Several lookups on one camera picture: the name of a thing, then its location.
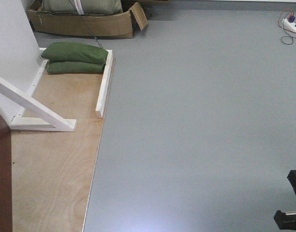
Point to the brown wooden door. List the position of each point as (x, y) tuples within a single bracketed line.
[(6, 217)]

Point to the black robot gripper part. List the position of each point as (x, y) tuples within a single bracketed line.
[(287, 220)]

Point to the brown cardboard box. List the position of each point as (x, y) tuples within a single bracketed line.
[(116, 26)]

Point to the lower green sandbag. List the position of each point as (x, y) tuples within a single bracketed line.
[(59, 67)]

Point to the green sandbag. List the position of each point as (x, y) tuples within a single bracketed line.
[(71, 51), (59, 67)]

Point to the upper green sandbag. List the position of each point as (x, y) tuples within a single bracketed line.
[(71, 51)]

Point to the plywood base platform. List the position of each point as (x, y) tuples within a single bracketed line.
[(52, 171)]

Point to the grey-green sack in box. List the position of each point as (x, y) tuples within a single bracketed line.
[(83, 7)]

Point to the white power strip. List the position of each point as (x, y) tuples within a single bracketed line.
[(290, 26)]

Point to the white far edge rail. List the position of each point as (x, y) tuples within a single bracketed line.
[(105, 85)]

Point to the white far door frame brace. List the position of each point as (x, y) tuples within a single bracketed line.
[(20, 73)]

